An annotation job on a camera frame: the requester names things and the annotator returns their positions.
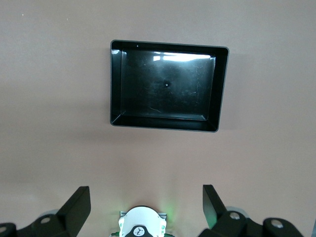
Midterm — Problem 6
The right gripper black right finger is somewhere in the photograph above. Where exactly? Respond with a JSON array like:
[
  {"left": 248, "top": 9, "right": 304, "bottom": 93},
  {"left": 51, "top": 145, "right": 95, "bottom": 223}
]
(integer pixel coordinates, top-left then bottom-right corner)
[{"left": 198, "top": 184, "right": 304, "bottom": 237}]

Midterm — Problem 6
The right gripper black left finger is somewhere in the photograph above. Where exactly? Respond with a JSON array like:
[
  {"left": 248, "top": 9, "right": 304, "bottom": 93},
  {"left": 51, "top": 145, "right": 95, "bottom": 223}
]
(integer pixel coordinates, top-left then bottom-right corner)
[{"left": 0, "top": 185, "right": 91, "bottom": 237}]

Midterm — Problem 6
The black rectangular plastic box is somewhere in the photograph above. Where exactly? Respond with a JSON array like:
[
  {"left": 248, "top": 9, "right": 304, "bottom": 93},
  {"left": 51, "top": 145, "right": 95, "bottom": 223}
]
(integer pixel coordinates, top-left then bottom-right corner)
[{"left": 108, "top": 39, "right": 230, "bottom": 133}]

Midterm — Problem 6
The brown table mat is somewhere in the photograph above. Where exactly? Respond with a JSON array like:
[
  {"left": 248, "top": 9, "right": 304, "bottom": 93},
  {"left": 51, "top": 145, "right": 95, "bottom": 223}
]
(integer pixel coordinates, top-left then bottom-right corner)
[{"left": 0, "top": 0, "right": 316, "bottom": 237}]

